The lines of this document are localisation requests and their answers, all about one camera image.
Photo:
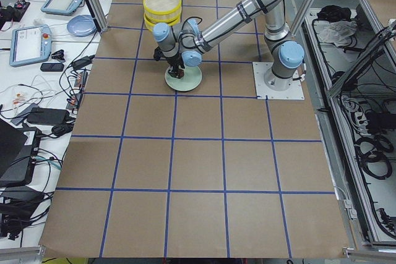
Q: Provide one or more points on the brown steamed bun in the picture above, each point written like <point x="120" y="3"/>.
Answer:
<point x="179" y="75"/>

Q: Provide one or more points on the yellow bamboo steamer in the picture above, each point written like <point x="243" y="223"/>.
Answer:
<point x="151" y="23"/>
<point x="162" y="10"/>

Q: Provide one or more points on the far teach pendant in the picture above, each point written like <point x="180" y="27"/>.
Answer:
<point x="60" y="7"/>

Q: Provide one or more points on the black laptop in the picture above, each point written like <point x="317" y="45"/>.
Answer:
<point x="19" y="147"/>

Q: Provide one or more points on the black power adapter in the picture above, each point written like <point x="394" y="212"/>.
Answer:
<point x="47" y="116"/>

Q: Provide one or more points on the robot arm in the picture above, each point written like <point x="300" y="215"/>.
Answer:
<point x="184" y="44"/>

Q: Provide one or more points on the teach pendant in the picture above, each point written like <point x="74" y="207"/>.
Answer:
<point x="30" y="45"/>
<point x="60" y="7"/>

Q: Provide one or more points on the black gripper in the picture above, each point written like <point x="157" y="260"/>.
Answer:
<point x="174" y="61"/>

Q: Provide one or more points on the near teach pendant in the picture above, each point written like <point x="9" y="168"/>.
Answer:
<point x="30" y="45"/>

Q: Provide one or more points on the blue plate on desk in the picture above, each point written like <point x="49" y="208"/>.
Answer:
<point x="81" y="26"/>

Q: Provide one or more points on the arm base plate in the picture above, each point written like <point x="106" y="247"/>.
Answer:
<point x="270" y="87"/>

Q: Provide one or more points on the mint green plate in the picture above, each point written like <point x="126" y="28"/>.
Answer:
<point x="191" y="79"/>

